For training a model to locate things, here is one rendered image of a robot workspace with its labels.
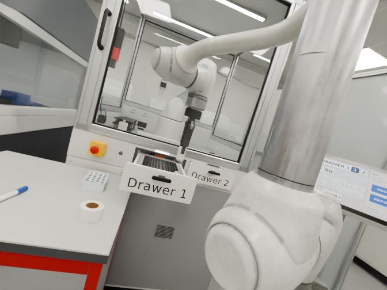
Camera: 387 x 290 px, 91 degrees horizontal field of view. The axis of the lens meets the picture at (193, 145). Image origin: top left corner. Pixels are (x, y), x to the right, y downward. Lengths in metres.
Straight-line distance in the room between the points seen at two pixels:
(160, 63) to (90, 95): 0.52
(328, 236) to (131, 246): 1.06
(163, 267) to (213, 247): 1.08
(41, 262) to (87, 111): 0.70
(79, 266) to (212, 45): 0.72
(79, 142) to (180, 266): 0.96
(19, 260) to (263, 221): 0.57
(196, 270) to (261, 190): 1.18
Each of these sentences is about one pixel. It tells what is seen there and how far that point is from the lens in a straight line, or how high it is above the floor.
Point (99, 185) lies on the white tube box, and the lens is 0.88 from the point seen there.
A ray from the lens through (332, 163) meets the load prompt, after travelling 1.32.
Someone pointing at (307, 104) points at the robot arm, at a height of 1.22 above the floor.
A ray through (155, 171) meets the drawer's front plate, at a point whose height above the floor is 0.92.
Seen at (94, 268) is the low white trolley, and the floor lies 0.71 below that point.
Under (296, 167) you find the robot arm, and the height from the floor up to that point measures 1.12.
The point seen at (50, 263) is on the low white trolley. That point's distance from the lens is 0.66.
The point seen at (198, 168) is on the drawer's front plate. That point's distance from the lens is 1.11.
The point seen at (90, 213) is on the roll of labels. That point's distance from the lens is 0.68.
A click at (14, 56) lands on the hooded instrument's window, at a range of 1.36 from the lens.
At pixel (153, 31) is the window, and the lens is 1.16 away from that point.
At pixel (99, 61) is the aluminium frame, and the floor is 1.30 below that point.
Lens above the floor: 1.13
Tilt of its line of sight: 6 degrees down
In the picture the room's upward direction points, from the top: 17 degrees clockwise
